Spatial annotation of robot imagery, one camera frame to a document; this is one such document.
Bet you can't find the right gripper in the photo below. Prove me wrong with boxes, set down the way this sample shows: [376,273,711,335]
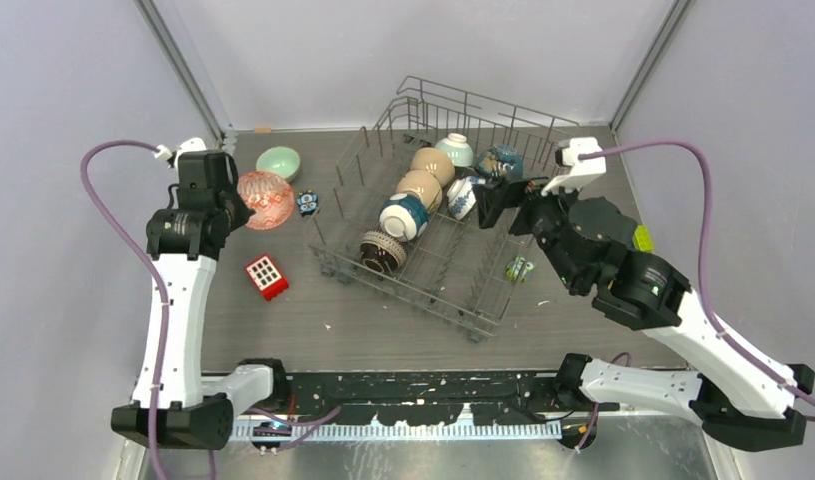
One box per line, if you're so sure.
[472,170,585,290]

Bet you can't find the pale green celadon bowl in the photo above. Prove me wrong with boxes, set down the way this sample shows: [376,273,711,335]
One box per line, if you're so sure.
[255,146,301,183]

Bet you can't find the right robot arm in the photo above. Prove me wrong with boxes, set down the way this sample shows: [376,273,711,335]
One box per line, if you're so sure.
[474,180,815,452]

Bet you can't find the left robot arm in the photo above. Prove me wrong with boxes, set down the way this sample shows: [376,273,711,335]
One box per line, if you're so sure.
[111,150,290,450]

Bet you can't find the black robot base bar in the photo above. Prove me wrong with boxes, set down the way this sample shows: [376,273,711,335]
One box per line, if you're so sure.
[244,354,600,452]

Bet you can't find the blue floral white bowl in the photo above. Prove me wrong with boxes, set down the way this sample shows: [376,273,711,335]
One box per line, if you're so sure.
[446,176,486,220]

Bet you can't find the dark teal painted bowl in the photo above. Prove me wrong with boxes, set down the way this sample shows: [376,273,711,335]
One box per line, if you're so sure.
[474,144,524,181]

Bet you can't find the light green striped bowl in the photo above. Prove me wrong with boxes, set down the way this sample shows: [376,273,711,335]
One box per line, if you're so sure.
[434,133,474,168]

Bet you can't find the beige bowl lower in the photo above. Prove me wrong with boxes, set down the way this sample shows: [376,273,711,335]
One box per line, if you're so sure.
[396,170,442,214]

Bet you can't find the beige bowl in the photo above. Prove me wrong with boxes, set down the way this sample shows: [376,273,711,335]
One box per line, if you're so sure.
[410,147,455,187]
[396,170,442,214]

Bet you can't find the beige bowl upper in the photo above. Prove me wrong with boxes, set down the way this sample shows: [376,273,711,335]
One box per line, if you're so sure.
[410,147,455,187]

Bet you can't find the green owl toy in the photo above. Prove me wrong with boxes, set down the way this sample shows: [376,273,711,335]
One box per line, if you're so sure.
[505,256,535,283]

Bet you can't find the red toy block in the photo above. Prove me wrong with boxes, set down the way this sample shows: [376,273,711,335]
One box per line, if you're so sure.
[244,254,289,301]

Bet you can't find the teal and white bowl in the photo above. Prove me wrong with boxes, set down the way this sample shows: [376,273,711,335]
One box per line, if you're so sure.
[378,193,429,242]

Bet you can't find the brown ribbed bowl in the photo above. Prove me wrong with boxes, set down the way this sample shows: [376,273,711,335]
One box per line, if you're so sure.
[359,230,407,274]

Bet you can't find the green blue toy car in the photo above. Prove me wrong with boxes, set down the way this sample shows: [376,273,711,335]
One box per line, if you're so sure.
[632,224,655,253]

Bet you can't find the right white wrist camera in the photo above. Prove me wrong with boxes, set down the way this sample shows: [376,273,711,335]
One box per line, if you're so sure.
[541,137,606,197]

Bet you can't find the grey wire dish rack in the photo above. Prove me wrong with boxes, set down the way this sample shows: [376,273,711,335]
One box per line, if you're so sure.
[305,75,577,342]

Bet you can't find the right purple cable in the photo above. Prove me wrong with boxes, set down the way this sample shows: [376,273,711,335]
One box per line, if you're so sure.
[577,137,815,424]

